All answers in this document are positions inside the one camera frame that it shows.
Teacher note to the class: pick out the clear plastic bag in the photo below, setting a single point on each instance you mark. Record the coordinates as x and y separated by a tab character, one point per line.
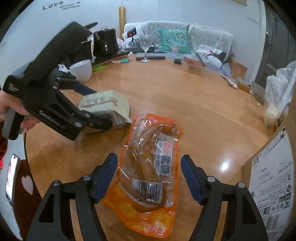
277	88

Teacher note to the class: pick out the grey covered sofa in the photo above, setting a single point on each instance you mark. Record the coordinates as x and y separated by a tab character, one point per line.
150	25

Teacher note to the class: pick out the dark red heart print clothing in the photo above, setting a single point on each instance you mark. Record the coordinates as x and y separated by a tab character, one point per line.
25	208

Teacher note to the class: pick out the small black box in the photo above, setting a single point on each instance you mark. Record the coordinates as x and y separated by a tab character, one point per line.
177	61

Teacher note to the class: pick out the black remote control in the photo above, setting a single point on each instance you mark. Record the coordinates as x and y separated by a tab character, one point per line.
155	57

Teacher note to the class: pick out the wine glass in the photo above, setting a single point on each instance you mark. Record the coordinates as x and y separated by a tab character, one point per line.
145	41

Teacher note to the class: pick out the white light switch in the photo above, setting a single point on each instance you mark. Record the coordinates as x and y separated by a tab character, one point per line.
253	19

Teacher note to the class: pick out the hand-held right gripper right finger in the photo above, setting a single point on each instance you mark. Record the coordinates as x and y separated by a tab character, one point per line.
192	178

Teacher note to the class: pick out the grey blue sofa sheet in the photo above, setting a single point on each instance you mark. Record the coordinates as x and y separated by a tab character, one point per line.
225	69

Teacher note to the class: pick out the black tea tray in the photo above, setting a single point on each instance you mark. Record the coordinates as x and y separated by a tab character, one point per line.
108	59

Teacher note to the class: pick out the white printed plastic bag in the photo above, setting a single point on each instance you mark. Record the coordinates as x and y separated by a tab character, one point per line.
63	67

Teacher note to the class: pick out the teal binder clips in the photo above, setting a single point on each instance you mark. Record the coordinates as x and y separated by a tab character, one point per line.
124	60

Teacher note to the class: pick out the black wall lettering decal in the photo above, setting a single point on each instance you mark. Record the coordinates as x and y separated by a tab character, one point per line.
60	3

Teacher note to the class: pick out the patterned ceramic bowl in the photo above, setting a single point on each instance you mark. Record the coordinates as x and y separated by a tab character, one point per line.
192	64

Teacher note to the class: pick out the green flat wrapper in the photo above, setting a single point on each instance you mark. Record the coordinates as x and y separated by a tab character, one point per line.
99	68

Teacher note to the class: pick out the white deer print cushion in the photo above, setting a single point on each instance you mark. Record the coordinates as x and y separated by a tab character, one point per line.
208	54

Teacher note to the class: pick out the dark panelled door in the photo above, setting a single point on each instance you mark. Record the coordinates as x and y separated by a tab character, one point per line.
272	46

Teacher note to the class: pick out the white mug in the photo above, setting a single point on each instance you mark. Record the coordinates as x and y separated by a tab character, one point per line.
82	69

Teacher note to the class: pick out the black pot with glass lid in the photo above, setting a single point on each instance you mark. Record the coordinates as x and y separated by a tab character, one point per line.
86	52

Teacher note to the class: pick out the rolled bamboo mat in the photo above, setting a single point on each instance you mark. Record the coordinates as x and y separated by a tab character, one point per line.
121	20

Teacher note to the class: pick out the black kettle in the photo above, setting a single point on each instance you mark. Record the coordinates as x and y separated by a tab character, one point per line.
106	44

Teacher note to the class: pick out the beige snack bag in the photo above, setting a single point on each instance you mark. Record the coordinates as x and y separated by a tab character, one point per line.
108	102

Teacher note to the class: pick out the black flat case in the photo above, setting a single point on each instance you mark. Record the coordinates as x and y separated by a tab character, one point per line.
133	49

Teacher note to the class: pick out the small wooden box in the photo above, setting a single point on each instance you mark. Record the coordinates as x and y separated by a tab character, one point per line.
244	86

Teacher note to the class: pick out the cardboard box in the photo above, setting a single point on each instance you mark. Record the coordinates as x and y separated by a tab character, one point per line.
272	166

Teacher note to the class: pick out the person's left hand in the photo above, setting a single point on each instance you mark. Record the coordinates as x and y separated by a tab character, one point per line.
13	104

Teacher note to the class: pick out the glass dish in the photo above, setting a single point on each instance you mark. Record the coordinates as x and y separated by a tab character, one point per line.
256	91

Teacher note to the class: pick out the orange bread packet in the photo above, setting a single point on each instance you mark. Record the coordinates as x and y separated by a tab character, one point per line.
148	143

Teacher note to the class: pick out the white tree print cushion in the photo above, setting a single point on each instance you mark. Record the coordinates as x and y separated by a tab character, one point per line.
131	34

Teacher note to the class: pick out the teal branch print cushion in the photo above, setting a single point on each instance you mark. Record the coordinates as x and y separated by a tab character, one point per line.
175	39

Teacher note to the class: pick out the person's left forearm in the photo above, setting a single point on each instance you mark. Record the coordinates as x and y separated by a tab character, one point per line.
2	150

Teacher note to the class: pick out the smartphone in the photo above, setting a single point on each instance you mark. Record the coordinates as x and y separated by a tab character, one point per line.
12	178

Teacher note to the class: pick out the black water spout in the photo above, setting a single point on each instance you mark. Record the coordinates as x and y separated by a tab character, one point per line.
91	25

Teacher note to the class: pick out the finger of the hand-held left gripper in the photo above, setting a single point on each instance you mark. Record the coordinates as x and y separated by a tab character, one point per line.
99	122
83	90

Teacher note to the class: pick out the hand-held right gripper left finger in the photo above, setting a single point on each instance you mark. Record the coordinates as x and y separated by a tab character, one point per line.
106	178

